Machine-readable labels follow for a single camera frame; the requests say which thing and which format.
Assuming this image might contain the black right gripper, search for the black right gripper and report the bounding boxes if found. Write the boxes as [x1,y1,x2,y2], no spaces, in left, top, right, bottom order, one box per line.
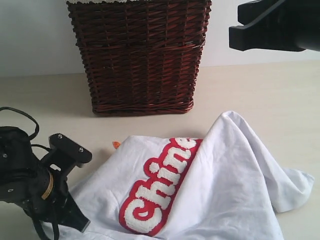
[228,0,320,52]

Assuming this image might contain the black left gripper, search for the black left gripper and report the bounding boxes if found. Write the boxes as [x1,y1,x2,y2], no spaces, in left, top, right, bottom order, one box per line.
[0,126,90,232]

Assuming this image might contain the white t-shirt red lettering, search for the white t-shirt red lettering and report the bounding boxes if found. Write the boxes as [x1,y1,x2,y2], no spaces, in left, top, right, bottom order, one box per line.
[59,111,315,240]

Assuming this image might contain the dark brown wicker basket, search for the dark brown wicker basket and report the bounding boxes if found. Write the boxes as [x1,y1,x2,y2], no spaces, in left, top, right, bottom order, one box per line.
[66,0,212,116]

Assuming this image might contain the orange clothing tag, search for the orange clothing tag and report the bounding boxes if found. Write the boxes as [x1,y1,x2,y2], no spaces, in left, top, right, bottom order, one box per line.
[112,141,121,149]

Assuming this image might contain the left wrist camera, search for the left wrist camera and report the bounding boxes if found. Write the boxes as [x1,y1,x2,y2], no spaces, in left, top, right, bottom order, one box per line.
[40,133,93,177]

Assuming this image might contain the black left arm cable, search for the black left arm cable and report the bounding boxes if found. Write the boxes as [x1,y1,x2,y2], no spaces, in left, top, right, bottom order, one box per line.
[0,106,61,240]

